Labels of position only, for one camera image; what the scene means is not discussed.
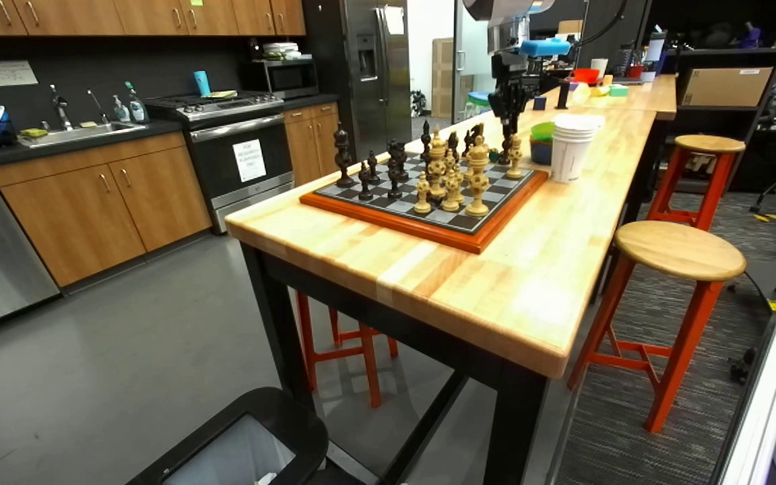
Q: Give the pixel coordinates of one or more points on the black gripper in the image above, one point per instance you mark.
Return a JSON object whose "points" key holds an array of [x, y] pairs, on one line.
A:
{"points": [[514, 84]]}

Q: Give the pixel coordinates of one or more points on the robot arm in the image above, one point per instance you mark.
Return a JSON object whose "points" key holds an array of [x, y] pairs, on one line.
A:
{"points": [[496, 10]]}

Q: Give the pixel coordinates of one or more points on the light wooden chess pawn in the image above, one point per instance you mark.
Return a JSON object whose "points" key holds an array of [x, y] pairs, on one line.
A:
{"points": [[516, 161], [421, 200]]}

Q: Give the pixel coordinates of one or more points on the black chess piece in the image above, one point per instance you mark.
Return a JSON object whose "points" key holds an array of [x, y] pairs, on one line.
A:
{"points": [[427, 144], [476, 135], [394, 177], [453, 147]]}

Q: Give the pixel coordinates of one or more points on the tall light wooden chess piece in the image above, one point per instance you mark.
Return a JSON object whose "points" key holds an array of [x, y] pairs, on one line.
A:
{"points": [[479, 185]]}

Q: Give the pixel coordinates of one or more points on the black chess pawn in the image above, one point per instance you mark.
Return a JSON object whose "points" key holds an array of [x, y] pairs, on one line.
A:
{"points": [[375, 169], [368, 185]]}

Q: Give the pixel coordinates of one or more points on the tall black chess king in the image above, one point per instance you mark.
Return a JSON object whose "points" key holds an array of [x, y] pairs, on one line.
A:
{"points": [[342, 157]]}

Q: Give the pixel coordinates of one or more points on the green cup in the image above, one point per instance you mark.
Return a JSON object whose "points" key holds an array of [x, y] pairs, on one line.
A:
{"points": [[543, 144]]}

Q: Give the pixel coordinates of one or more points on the white paper cup stack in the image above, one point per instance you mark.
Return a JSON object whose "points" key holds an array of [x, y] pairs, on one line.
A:
{"points": [[572, 148]]}

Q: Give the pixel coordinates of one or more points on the cardboard boxes stack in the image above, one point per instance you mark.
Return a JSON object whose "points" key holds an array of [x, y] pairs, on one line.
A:
{"points": [[444, 77]]}

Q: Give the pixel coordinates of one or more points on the red bowl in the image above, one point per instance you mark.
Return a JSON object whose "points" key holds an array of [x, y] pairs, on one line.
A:
{"points": [[586, 77]]}

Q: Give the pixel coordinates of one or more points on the stainless steel refrigerator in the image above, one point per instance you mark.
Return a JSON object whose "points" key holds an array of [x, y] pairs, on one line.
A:
{"points": [[371, 70]]}

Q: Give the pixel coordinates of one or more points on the wooden stool with orange legs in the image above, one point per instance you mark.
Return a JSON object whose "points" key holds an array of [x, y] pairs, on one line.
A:
{"points": [[674, 256], [708, 144], [372, 360]]}

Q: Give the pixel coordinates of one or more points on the narrow wooden base cabinet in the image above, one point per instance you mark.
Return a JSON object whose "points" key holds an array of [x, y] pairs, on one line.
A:
{"points": [[310, 139]]}

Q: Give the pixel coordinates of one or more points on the dark shelf with wooden panel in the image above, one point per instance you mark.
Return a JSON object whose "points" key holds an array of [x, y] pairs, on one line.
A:
{"points": [[728, 88]]}

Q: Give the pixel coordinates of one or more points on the black microwave oven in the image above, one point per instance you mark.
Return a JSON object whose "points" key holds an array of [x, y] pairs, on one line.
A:
{"points": [[285, 77]]}

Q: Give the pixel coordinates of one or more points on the white paper notice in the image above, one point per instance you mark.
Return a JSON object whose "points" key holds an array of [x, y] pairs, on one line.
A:
{"points": [[248, 161]]}

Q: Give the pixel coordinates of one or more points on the wooden butcher block table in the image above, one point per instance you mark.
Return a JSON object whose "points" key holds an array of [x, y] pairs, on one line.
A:
{"points": [[271, 297]]}

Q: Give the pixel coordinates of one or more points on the stainless steel oven range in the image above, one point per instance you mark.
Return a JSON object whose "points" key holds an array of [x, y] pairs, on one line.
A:
{"points": [[227, 193]]}

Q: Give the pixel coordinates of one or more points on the blue cup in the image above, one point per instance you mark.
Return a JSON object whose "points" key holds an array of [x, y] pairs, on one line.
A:
{"points": [[201, 84]]}

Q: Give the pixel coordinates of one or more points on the soap bottle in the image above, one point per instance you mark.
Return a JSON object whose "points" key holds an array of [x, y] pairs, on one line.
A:
{"points": [[135, 107]]}

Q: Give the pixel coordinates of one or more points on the wooden upper kitchen cabinets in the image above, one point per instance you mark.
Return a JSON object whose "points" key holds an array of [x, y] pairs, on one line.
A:
{"points": [[135, 15]]}

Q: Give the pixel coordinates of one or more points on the wooden lower kitchen cabinet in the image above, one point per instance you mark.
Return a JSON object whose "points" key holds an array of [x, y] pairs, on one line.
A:
{"points": [[100, 206]]}

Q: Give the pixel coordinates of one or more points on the kitchen sink faucet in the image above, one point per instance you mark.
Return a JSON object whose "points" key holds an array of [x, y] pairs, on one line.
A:
{"points": [[62, 109]]}

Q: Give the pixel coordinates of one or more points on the chessboard with orange wooden frame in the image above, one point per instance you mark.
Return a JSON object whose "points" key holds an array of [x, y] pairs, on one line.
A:
{"points": [[379, 209]]}

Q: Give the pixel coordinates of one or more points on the white metal frame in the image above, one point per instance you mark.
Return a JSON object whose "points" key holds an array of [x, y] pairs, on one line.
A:
{"points": [[767, 395]]}

